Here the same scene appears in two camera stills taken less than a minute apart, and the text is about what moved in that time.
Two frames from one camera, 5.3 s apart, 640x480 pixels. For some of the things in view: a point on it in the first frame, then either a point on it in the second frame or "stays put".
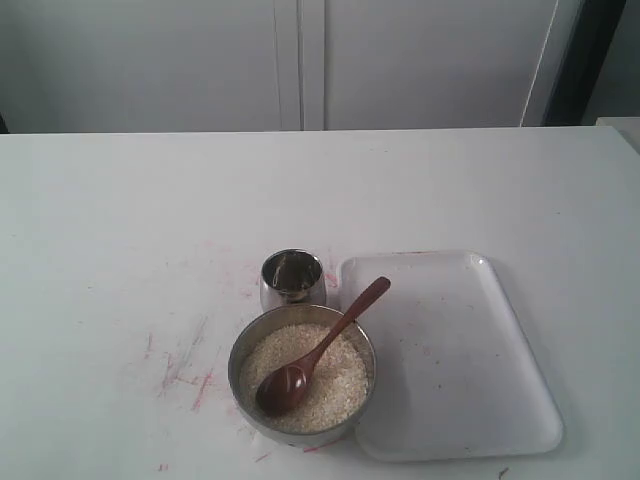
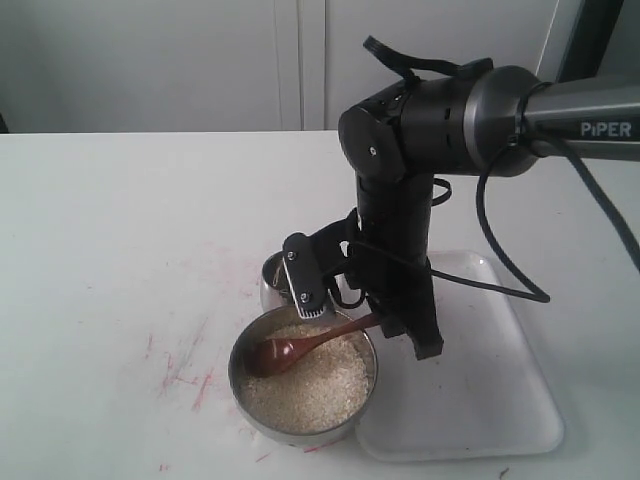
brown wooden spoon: (283, 388) → (273, 356)
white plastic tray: (455, 371) stays put
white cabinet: (227, 66) stays put
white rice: (338, 384) stays put
